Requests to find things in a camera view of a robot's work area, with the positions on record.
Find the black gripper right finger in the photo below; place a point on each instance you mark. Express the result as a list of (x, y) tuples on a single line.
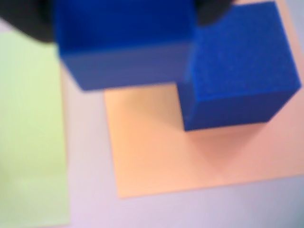
[(211, 10)]

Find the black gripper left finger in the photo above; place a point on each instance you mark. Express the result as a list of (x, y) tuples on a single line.
[(26, 16)]

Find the medium blue cube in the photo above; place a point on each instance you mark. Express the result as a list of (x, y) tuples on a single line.
[(237, 71)]

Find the small blue cube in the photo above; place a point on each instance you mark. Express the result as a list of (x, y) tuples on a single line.
[(123, 47)]

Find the green paper square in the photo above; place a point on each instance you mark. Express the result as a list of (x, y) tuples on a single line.
[(31, 118)]

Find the orange paper square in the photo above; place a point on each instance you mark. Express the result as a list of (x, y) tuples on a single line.
[(154, 147)]

